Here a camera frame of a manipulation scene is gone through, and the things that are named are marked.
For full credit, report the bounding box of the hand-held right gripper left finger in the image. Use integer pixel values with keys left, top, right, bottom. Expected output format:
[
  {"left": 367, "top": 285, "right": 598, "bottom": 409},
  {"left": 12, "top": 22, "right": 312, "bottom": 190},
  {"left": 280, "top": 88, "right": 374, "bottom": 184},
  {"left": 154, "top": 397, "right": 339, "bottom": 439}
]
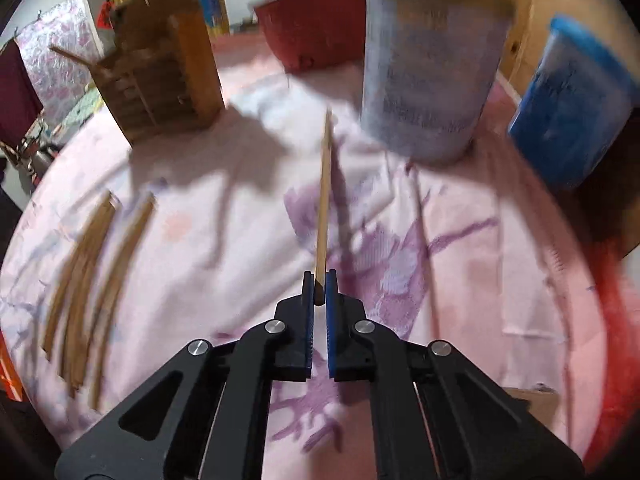
[{"left": 55, "top": 270, "right": 317, "bottom": 480}]

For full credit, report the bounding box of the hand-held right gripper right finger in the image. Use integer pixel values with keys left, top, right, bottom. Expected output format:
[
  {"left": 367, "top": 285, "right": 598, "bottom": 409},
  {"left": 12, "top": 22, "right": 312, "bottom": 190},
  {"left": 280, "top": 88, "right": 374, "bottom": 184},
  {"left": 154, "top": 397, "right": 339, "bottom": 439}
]
[{"left": 325, "top": 269, "right": 586, "bottom": 480}]

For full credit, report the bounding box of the wooden chopstick holder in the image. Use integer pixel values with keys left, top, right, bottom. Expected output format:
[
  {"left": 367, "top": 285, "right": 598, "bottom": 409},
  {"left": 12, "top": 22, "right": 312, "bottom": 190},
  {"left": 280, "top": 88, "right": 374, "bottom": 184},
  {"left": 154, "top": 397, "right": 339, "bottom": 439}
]
[{"left": 89, "top": 0, "right": 226, "bottom": 147}]

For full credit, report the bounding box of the brown cardboard piece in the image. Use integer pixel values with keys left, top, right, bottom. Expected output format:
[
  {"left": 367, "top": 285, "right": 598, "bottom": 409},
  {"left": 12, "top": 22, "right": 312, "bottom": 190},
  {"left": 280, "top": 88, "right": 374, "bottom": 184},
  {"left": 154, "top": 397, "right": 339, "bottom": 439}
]
[{"left": 502, "top": 385, "right": 561, "bottom": 442}]

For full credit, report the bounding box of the milk powder can gold lid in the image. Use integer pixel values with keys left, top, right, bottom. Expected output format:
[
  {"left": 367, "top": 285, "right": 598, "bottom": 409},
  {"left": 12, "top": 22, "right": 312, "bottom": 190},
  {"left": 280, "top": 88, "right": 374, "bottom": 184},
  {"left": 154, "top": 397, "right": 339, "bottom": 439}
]
[{"left": 359, "top": 0, "right": 518, "bottom": 163}]

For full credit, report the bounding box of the red plastic bag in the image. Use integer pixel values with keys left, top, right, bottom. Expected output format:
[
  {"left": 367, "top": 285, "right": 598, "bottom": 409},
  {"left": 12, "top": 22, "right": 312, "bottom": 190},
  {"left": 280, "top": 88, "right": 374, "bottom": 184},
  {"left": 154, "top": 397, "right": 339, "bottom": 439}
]
[{"left": 580, "top": 240, "right": 640, "bottom": 461}]

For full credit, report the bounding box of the red electric pot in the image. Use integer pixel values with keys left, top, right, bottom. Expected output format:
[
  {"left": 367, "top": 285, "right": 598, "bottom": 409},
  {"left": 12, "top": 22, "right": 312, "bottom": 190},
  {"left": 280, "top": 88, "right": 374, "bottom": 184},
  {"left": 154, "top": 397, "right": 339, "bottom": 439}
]
[{"left": 252, "top": 0, "right": 368, "bottom": 75}]

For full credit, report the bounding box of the green checked side table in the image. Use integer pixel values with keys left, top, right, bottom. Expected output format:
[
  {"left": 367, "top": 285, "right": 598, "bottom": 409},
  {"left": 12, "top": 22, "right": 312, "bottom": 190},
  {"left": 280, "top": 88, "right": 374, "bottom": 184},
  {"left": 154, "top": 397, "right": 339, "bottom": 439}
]
[{"left": 57, "top": 87, "right": 107, "bottom": 138}]

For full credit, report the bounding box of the blue lidded canister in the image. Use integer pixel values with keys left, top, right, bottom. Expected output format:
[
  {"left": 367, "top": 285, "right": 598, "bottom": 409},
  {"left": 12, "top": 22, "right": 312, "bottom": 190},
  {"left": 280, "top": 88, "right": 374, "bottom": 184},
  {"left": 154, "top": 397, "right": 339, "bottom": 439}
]
[{"left": 507, "top": 16, "right": 640, "bottom": 191}]

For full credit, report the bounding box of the maroon hanging cloth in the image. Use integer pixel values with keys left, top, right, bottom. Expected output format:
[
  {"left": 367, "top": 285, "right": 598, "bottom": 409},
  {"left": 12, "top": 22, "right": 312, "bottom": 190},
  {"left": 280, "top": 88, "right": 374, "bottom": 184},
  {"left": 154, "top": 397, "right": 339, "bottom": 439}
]
[{"left": 0, "top": 40, "right": 45, "bottom": 146}]

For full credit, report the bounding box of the round wooden board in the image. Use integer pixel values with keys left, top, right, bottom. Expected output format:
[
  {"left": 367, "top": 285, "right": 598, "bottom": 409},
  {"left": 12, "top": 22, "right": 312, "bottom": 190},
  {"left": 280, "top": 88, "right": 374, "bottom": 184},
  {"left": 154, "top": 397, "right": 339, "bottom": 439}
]
[{"left": 500, "top": 0, "right": 568, "bottom": 92}]

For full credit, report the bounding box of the pink floral curtain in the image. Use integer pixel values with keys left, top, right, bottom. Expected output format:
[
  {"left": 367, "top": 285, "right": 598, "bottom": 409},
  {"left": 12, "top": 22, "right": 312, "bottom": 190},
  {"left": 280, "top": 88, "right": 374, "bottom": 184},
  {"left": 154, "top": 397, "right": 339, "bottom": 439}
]
[{"left": 15, "top": 0, "right": 103, "bottom": 111}]

